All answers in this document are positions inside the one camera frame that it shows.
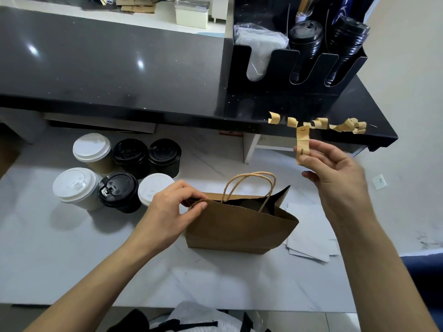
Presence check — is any person's left hand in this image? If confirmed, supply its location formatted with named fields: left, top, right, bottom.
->
left=128, top=179, right=209, bottom=260

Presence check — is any person's right hand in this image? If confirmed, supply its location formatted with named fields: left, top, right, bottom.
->
left=298, top=139, right=375, bottom=227

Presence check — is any single tan tape strip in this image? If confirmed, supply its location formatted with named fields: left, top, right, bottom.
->
left=295, top=125, right=311, bottom=163

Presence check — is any stack of white paper sheets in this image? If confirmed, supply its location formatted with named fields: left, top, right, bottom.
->
left=284, top=200, right=340, bottom=263

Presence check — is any brown paper bag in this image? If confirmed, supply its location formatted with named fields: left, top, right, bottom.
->
left=184, top=171, right=300, bottom=255
left=0, top=128, right=22, bottom=178

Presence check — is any group of lidded coffee cups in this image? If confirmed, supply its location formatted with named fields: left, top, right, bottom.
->
left=53, top=132, right=183, bottom=213

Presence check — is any person's left forearm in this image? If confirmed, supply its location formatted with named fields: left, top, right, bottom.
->
left=24, top=238, right=167, bottom=332

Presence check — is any person's right forearm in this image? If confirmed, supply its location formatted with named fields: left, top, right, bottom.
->
left=332, top=207, right=440, bottom=332

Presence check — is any person's white shirt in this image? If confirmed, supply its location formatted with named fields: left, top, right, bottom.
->
left=162, top=301, right=255, bottom=332

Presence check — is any row of tan tape strips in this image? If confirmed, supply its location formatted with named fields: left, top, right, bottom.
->
left=268, top=111, right=368, bottom=134

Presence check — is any black acrylic organizer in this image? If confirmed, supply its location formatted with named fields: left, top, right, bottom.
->
left=225, top=0, right=378, bottom=113

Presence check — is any black body harness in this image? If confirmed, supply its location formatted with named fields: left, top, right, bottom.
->
left=107, top=308, right=271, bottom=332

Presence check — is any plastic wrapped white pack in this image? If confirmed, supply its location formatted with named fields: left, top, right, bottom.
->
left=233, top=23, right=289, bottom=82

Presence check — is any white support panel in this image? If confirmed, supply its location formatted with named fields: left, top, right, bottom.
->
left=0, top=107, right=48, bottom=144

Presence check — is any white box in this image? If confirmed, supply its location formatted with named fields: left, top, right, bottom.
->
left=174, top=0, right=210, bottom=30

